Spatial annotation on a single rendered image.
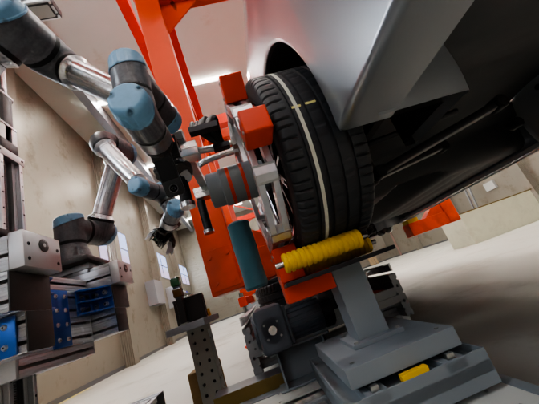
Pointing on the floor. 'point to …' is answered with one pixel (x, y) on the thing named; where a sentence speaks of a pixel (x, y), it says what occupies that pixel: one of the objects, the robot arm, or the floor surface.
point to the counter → (492, 220)
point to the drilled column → (205, 362)
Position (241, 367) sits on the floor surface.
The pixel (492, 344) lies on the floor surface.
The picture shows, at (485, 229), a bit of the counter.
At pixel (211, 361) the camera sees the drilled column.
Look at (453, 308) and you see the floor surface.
